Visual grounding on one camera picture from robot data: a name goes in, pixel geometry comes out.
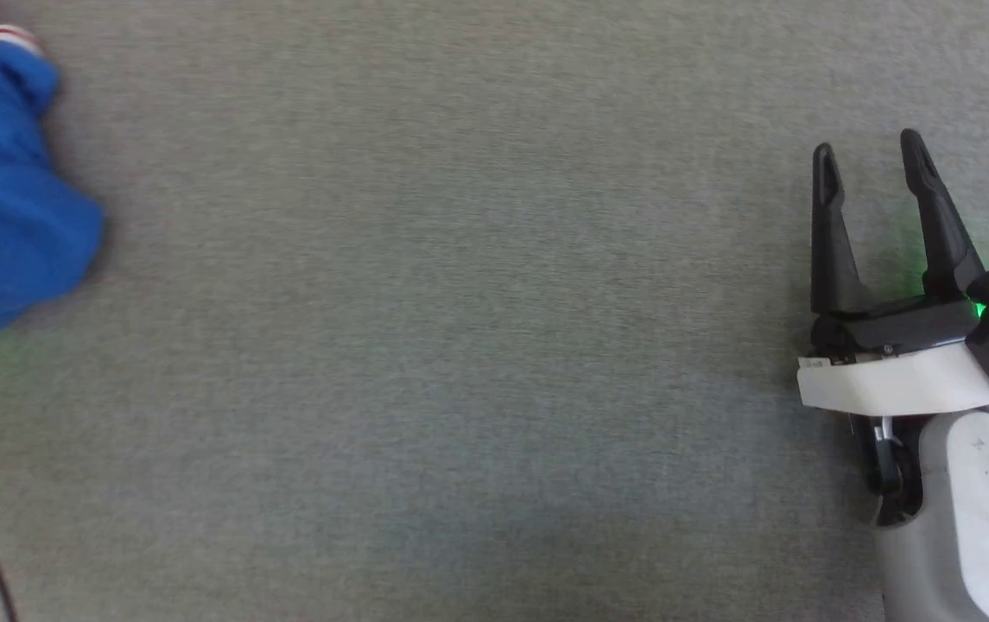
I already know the blue garment with white-red trim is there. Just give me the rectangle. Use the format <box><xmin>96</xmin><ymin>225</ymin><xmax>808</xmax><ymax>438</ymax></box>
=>
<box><xmin>0</xmin><ymin>0</ymin><xmax>106</xmax><ymax>342</ymax></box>

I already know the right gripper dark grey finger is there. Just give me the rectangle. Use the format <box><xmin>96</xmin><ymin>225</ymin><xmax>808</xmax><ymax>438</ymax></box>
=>
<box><xmin>900</xmin><ymin>130</ymin><xmax>987</xmax><ymax>303</ymax></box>
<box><xmin>811</xmin><ymin>143</ymin><xmax>872</xmax><ymax>315</ymax></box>

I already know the grey fabric sofa cushion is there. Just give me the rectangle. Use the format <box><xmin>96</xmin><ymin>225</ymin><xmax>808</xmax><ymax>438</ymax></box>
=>
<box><xmin>0</xmin><ymin>0</ymin><xmax>989</xmax><ymax>622</ymax></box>

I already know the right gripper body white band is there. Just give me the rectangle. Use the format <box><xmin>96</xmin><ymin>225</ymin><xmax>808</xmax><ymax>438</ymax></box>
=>
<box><xmin>796</xmin><ymin>296</ymin><xmax>989</xmax><ymax>418</ymax></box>

